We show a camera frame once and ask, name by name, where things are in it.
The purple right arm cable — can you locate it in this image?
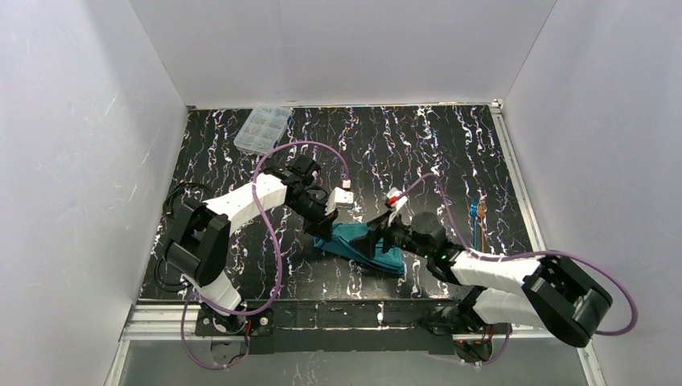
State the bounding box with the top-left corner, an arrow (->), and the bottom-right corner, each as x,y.
391,172 -> 639,368

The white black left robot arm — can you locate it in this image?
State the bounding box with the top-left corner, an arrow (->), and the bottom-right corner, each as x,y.
162,155 -> 338,316

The clear plastic screw organizer box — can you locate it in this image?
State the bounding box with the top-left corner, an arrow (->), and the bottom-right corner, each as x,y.
233,104 -> 293,155

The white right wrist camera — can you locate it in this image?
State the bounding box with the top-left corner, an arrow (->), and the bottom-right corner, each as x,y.
386,187 -> 409,225

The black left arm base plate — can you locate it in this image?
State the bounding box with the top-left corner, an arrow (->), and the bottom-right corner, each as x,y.
195,303 -> 274,337

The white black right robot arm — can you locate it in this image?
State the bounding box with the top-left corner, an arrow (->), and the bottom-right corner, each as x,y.
349,212 -> 613,347

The teal cloth napkin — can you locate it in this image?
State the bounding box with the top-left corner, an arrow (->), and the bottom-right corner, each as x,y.
313,222 -> 407,276

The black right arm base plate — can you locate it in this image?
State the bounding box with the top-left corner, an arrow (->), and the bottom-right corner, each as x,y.
419,303 -> 508,340

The aluminium right side rail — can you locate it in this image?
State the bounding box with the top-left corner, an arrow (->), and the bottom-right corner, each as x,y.
490,99 -> 545,250

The aluminium front frame rail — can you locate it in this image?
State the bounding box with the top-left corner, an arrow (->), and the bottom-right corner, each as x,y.
119,301 -> 594,342

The black coiled cable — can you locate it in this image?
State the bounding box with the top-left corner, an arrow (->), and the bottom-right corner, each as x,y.
153,183 -> 214,293

